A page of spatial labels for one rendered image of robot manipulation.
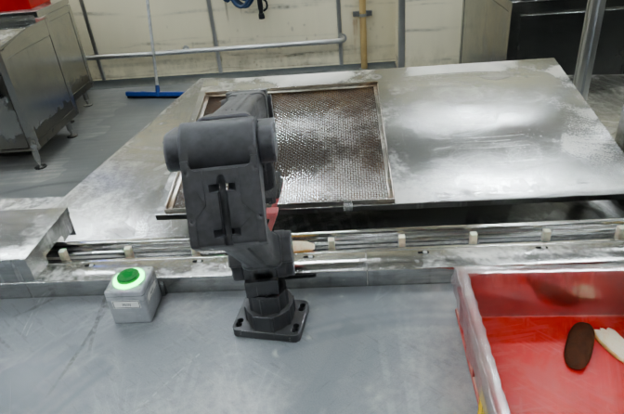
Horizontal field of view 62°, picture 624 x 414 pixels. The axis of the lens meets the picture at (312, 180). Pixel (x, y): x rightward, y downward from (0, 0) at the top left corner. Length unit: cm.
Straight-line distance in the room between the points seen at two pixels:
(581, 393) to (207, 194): 62
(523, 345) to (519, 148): 53
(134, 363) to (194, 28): 407
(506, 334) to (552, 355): 7
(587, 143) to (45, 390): 121
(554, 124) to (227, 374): 96
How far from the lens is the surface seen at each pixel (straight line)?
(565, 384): 89
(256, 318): 90
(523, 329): 95
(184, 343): 96
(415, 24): 441
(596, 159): 132
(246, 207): 51
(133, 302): 99
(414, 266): 98
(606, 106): 185
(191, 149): 51
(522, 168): 124
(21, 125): 369
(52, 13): 444
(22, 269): 115
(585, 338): 95
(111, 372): 96
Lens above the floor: 149
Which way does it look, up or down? 30 degrees down
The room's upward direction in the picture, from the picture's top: 5 degrees counter-clockwise
